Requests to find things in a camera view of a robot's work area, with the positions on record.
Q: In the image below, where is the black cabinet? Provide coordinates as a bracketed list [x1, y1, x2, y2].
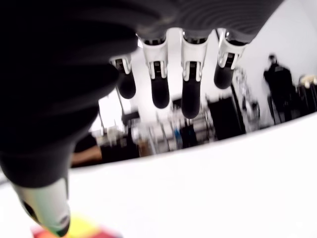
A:
[207, 96, 245, 141]

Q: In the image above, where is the multicoloured Rubik's cube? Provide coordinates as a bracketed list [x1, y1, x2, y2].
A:
[29, 210, 124, 238]

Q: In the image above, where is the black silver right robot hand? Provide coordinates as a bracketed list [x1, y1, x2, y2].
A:
[0, 0, 284, 238]

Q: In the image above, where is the standing person in black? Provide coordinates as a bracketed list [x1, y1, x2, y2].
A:
[263, 53, 299, 124]

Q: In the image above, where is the person's bare forearm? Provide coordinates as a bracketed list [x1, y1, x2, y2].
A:
[71, 146, 103, 167]

